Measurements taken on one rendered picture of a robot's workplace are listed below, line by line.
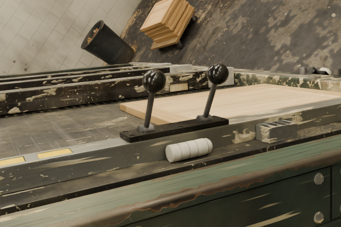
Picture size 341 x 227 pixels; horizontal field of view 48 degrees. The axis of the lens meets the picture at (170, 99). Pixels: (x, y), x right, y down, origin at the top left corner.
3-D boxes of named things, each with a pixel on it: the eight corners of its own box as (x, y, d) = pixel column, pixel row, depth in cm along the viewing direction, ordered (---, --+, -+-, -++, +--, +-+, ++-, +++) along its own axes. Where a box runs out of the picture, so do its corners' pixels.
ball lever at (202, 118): (216, 129, 71) (235, 69, 64) (199, 133, 70) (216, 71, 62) (206, 116, 74) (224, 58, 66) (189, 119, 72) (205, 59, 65)
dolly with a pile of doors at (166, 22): (202, 13, 453) (178, -9, 435) (183, 49, 437) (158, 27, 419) (174, 23, 505) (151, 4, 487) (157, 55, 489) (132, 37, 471)
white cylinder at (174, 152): (173, 164, 62) (213, 155, 66) (172, 147, 62) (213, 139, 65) (165, 160, 65) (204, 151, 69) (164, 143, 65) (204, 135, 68)
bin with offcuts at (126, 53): (142, 43, 560) (106, 15, 532) (125, 72, 545) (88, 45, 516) (127, 48, 604) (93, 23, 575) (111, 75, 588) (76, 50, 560)
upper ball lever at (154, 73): (158, 140, 66) (172, 76, 58) (138, 144, 65) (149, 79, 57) (150, 126, 69) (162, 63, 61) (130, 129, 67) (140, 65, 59)
